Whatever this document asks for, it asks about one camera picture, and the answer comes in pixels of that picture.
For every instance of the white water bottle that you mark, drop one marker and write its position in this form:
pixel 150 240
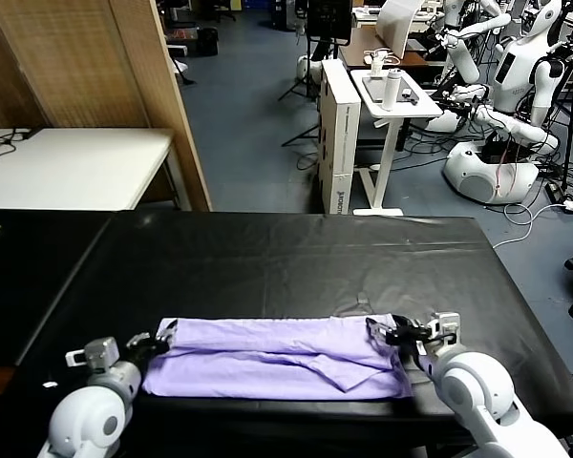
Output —
pixel 390 90

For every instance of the black light panel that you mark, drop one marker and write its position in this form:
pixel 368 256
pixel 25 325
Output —
pixel 329 19

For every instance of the black plastic table cover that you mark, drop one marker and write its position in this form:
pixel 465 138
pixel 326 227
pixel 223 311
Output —
pixel 267 267

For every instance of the white curved chair back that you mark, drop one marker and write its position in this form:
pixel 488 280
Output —
pixel 396 24

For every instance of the white standing side desk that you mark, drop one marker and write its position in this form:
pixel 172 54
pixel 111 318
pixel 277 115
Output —
pixel 406 109

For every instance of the black light stand tripod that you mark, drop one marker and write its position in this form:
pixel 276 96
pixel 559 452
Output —
pixel 308 81

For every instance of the brown wooden desk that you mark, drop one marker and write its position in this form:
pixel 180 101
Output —
pixel 358 47

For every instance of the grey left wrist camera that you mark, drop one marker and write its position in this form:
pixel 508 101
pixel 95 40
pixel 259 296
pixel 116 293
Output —
pixel 100 353

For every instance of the black waste bin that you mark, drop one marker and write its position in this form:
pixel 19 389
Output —
pixel 208 42

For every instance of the black tripod stand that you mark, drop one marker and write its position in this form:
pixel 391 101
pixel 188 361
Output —
pixel 570 119

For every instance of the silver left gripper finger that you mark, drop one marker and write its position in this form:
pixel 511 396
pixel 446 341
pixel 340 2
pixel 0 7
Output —
pixel 139 340
pixel 167 333

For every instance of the grey tablet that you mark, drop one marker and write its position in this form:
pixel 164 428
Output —
pixel 373 89

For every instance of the white humanoid robot with base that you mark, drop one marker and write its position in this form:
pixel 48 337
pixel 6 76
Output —
pixel 511 71

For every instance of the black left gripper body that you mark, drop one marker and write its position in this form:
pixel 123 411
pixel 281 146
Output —
pixel 145 354

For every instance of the white rectangular table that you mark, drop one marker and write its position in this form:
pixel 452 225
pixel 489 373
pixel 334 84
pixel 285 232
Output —
pixel 76 167

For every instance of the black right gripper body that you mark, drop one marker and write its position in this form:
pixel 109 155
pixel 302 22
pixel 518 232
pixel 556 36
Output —
pixel 408 336

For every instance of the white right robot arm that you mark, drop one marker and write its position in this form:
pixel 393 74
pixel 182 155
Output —
pixel 477 391

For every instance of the tall white cardboard box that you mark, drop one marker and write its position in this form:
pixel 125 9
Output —
pixel 338 133

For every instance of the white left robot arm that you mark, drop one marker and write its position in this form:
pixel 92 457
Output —
pixel 91 415

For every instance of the wooden folding screen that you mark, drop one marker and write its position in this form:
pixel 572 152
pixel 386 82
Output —
pixel 76 62

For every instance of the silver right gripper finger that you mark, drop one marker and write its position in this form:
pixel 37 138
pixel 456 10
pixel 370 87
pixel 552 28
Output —
pixel 391 321
pixel 379 335

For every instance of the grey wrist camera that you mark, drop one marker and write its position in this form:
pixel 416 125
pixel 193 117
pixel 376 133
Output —
pixel 446 326
pixel 100 353

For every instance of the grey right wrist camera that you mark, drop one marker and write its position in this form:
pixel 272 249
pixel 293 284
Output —
pixel 446 326

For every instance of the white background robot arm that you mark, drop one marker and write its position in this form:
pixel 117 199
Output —
pixel 463 57

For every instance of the lavender t-shirt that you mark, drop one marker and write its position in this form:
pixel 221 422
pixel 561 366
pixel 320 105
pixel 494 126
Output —
pixel 267 358

